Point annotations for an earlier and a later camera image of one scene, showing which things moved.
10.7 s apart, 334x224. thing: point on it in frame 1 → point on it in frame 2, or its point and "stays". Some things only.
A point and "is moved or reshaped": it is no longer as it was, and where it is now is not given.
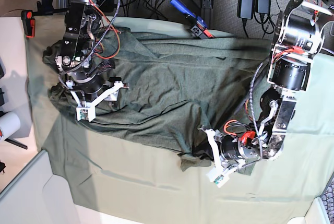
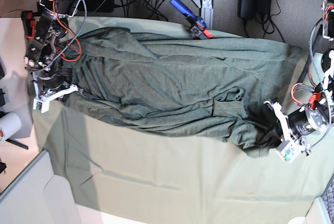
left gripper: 90,85 → 53,80
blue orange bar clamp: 198,26 stays
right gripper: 231,146 → 300,122
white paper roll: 10,124 stays
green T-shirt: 173,92 is moved or reshaped
